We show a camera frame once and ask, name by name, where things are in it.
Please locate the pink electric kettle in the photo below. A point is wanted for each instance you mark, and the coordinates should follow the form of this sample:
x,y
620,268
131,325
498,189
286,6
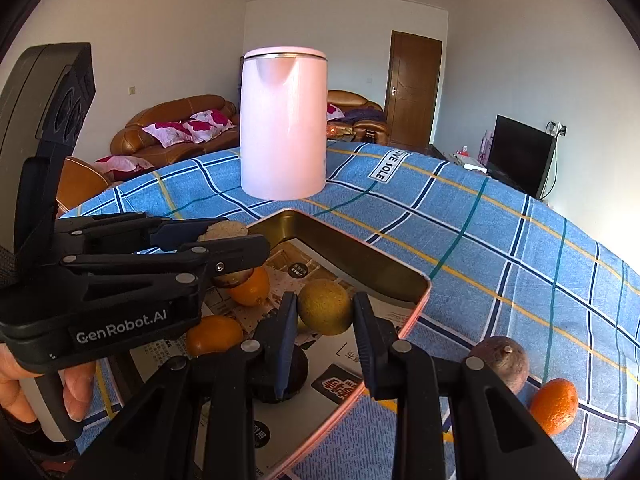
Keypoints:
x,y
282,125

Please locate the orange-brown leather armchair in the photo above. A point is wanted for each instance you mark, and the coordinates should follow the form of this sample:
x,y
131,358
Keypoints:
x,y
82,182

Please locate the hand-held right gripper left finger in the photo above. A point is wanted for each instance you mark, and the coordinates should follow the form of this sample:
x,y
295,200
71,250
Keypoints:
x,y
285,345

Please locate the pink metal tin box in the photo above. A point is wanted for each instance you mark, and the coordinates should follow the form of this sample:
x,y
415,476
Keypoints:
x,y
380,275

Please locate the low television stand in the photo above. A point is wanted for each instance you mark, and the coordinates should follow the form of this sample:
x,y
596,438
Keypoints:
x,y
450,155

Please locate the wall power socket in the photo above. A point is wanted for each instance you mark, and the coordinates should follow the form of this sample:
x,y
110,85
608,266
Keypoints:
x,y
558,128

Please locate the dark passion fruit half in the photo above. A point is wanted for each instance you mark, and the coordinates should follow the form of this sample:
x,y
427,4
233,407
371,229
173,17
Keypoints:
x,y
299,370

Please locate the blue plaid tablecloth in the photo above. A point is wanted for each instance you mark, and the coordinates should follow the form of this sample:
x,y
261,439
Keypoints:
x,y
475,240

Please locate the pink floral cushion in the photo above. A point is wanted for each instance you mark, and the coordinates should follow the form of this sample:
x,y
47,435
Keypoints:
x,y
122,164

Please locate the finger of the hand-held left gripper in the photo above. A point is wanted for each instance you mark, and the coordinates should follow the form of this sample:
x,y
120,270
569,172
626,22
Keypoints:
x,y
235,252
175,232

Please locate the white floral cushion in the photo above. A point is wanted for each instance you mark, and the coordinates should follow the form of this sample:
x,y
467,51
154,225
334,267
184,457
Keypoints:
x,y
209,122
167,133

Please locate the dark brown door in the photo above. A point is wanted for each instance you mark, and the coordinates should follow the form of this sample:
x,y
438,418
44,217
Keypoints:
x,y
415,90

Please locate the passion fruit half white flesh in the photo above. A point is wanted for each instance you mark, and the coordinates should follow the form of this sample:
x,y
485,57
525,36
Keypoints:
x,y
222,231

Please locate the brown leather armchair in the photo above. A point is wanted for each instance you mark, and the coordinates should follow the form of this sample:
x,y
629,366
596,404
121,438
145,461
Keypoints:
x,y
357,110

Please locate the person's left hand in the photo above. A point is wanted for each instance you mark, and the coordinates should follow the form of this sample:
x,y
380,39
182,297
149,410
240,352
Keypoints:
x,y
75,390

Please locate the white flat box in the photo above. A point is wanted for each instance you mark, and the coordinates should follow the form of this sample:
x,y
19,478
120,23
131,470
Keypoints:
x,y
470,162

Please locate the black television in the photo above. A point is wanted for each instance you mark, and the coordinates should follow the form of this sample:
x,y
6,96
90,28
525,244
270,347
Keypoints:
x,y
520,155

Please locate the brown leather sofa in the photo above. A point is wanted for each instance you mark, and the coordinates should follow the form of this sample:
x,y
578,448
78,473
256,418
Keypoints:
x,y
150,125

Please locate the printed paper sheet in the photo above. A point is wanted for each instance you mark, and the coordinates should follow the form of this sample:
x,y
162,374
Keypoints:
x,y
340,360

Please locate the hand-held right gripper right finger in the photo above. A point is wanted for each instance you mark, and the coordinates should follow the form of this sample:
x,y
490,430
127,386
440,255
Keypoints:
x,y
367,345

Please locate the orange mandarin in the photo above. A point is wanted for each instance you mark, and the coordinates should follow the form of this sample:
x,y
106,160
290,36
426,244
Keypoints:
x,y
554,405
250,287
215,335

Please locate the whole purple passion fruit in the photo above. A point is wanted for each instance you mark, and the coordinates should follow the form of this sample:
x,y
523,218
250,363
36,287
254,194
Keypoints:
x,y
502,362

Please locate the small green-brown round fruit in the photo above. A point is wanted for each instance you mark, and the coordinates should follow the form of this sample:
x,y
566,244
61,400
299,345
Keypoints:
x,y
324,307

